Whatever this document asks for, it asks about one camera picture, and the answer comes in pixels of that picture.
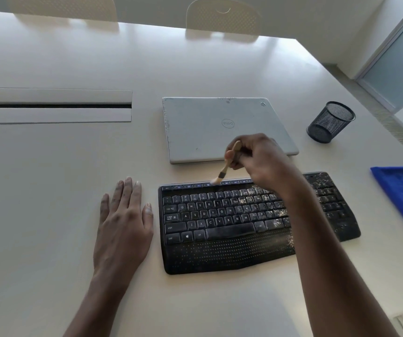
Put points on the person's left hand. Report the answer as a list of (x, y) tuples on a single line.
[(122, 231)]

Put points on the person's right hand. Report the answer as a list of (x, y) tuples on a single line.
[(264, 161)]

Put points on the small wooden brush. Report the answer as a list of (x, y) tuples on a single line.
[(235, 148)]

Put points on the black keyboard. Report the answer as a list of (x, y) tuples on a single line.
[(205, 242)]

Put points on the person's right forearm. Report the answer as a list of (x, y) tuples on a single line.
[(334, 259)]

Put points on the silver laptop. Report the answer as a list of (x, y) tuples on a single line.
[(201, 133)]

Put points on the black mesh pen holder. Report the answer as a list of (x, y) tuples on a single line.
[(329, 124)]

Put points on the cream perforated chair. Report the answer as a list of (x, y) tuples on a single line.
[(222, 17), (61, 6)]

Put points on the frosted glass door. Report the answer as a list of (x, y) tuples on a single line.
[(396, 63)]

